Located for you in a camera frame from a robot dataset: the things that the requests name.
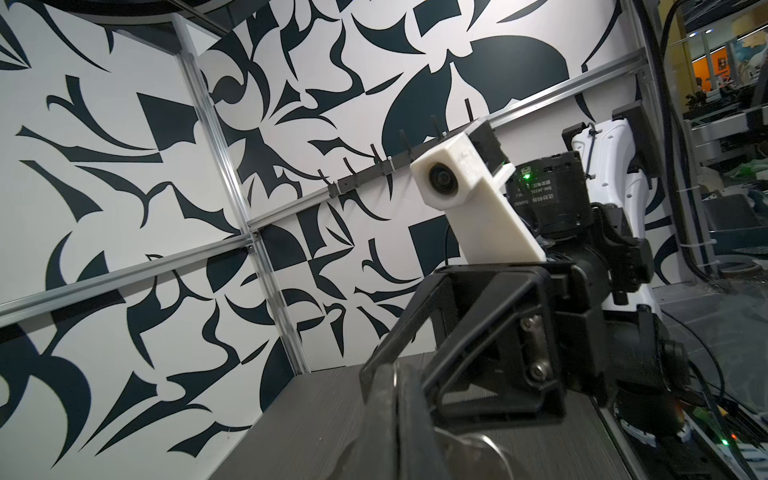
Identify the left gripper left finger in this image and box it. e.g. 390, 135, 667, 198
332, 364, 398, 479

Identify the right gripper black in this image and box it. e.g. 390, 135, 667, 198
359, 260, 612, 420

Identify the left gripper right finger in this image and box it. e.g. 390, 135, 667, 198
397, 364, 452, 480

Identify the perforated metal ring plate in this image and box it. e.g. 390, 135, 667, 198
434, 427, 517, 480

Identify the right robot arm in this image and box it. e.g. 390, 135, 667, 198
360, 103, 689, 445

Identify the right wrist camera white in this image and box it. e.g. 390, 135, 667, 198
410, 120, 546, 264

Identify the wall hook rail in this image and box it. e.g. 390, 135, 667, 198
326, 98, 475, 198

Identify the right circuit board with wires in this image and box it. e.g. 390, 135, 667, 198
681, 395, 767, 479

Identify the horizontal aluminium frame bar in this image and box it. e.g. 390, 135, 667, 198
1, 235, 249, 328

